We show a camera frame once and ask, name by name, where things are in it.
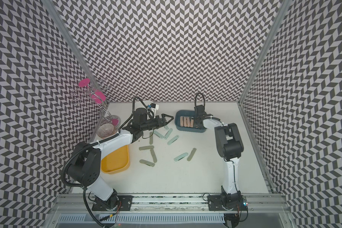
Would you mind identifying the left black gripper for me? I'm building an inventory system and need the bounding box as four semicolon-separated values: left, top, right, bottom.
142;114;175;132

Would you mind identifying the dark teal storage box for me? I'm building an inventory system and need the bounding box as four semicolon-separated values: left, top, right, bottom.
174;110;207;133

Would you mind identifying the olive knife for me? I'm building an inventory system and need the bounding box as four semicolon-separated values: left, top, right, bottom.
139;159;155;167
149;132;154;145
187;148;197;162

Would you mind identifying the yellow storage box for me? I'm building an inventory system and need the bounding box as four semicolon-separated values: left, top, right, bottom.
101;145;130;174

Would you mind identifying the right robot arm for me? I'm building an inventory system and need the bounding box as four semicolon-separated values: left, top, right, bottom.
194;92;244;211

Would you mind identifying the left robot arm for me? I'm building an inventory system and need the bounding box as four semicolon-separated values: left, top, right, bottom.
60;97;174;210

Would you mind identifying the white storage box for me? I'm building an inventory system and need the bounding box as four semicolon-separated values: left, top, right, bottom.
147;103;156;110

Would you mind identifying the mint knife angled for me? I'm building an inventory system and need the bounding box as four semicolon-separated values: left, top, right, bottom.
164;128;173;140

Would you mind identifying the mint knife left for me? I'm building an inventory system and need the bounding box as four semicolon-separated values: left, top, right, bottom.
154;130;164;139

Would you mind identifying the mint knife centre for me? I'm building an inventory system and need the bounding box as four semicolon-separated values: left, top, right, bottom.
167;135;179;145

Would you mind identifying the olive knife upright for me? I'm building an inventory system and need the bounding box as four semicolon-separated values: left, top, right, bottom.
149;132;154;145

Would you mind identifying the olive knife horizontal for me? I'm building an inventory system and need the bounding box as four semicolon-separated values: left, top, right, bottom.
139;145;154;151

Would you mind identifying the olive knife vertical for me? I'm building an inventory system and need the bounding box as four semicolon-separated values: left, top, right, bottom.
150;149;157;163

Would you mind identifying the mint knife lower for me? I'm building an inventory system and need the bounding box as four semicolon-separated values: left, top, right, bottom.
174;153;189;162

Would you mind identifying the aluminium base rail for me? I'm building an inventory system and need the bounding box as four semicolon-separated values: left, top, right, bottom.
50;193;290;213

